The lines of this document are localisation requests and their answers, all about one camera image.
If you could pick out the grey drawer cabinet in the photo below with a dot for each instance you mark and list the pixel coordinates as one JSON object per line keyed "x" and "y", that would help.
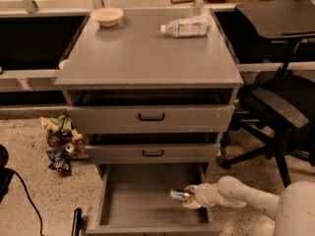
{"x": 133, "y": 64}

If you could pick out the blue snack bag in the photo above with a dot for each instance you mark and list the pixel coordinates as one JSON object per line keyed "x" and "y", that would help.
{"x": 59, "y": 160}

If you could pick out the beige paper bowl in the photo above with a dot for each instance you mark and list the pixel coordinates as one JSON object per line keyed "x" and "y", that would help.
{"x": 107, "y": 17}

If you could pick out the grey middle drawer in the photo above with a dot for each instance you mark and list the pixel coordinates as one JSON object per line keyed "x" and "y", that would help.
{"x": 162, "y": 153}

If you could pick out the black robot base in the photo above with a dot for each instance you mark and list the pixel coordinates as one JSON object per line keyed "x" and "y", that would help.
{"x": 6, "y": 174}

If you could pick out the grey top drawer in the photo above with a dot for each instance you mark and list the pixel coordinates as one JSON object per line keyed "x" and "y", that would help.
{"x": 151, "y": 119}

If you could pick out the grey bottom drawer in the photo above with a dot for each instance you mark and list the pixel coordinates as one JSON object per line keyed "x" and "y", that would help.
{"x": 135, "y": 202}

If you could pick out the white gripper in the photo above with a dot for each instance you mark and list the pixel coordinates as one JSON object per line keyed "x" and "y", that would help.
{"x": 201, "y": 194}

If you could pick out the brown snack bag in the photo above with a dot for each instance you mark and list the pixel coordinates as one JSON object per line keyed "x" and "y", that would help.
{"x": 72, "y": 143}

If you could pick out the clear plastic water bottle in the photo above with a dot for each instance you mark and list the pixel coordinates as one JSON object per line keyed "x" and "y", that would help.
{"x": 188, "y": 27}

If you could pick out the silver blue redbull can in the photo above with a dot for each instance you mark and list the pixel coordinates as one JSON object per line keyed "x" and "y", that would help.
{"x": 179, "y": 195}

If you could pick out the black handle bar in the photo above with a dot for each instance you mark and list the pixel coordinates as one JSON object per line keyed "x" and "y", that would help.
{"x": 77, "y": 222}

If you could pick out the green snack bag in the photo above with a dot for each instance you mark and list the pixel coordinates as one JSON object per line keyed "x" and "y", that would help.
{"x": 60, "y": 124}

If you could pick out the grey drawer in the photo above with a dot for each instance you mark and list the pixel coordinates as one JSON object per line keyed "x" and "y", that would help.
{"x": 151, "y": 119}
{"x": 162, "y": 153}
{"x": 135, "y": 202}

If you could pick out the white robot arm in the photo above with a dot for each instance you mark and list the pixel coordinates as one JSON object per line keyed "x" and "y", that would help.
{"x": 293, "y": 211}

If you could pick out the wooden stick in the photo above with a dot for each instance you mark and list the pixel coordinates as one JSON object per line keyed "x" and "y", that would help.
{"x": 180, "y": 1}

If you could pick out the black office chair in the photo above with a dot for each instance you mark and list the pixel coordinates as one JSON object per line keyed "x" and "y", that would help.
{"x": 280, "y": 112}

